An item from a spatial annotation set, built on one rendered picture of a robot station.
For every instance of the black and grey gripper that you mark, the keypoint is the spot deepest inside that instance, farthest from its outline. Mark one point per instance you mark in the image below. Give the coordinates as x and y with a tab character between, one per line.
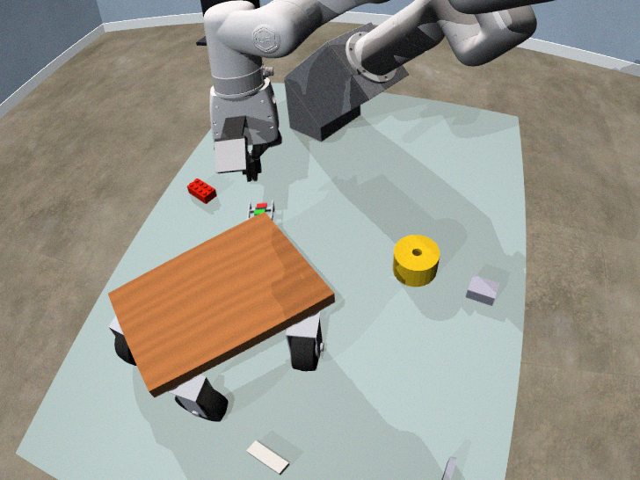
259	107

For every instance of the red toy brick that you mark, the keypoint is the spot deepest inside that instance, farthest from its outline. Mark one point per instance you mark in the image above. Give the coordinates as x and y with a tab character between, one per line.
201	190

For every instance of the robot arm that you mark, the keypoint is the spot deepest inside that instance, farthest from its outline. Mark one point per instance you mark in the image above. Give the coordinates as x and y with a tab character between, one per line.
233	32

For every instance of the yellow cylinder with centre hole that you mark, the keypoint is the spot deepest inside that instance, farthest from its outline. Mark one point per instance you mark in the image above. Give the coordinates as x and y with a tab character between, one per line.
410	268

